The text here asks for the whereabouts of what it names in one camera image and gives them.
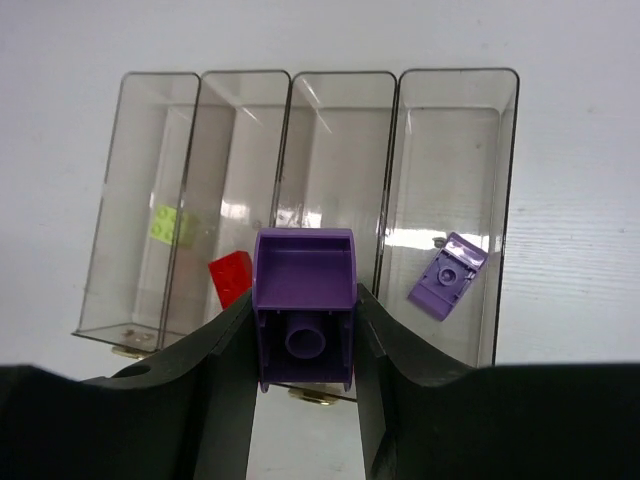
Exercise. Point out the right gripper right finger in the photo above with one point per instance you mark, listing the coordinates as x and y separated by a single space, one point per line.
425 415

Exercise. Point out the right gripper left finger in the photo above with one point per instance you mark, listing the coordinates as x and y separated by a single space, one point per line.
185 412

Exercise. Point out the purple lego piece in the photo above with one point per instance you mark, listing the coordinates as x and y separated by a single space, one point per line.
448 276

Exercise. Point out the red lego brick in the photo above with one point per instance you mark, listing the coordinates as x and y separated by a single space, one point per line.
231 276

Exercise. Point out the purple lego brick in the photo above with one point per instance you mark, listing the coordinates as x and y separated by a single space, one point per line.
304 293

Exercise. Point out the lime green lego brick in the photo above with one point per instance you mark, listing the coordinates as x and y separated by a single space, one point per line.
165 224

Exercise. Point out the clear bin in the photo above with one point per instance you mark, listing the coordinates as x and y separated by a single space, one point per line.
334 158
451 172
128 275
233 161

